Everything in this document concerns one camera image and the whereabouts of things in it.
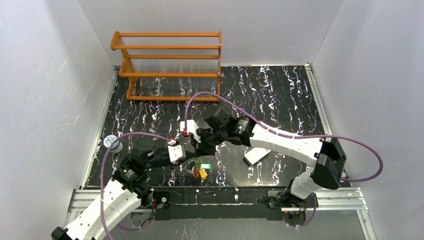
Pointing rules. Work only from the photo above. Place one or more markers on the blue white round tin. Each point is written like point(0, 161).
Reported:
point(109, 142)

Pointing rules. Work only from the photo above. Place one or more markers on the aluminium frame rail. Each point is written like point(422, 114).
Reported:
point(344, 198)

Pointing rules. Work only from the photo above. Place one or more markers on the orange wooden rack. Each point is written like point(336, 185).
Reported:
point(170, 66)

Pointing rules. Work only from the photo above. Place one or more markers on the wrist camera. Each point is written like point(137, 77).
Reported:
point(176, 151)
point(189, 128)

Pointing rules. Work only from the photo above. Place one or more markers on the white card box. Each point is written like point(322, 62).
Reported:
point(256, 154)

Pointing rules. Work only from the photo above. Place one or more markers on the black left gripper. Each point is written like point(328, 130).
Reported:
point(161, 156)

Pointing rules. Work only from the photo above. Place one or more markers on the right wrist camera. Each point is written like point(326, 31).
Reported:
point(189, 128)

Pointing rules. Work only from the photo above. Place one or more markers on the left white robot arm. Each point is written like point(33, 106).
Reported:
point(126, 191)

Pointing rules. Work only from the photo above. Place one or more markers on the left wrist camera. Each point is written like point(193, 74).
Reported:
point(176, 151)

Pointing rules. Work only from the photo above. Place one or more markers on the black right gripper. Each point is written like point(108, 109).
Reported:
point(206, 141)

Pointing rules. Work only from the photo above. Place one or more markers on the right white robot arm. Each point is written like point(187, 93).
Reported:
point(324, 155)

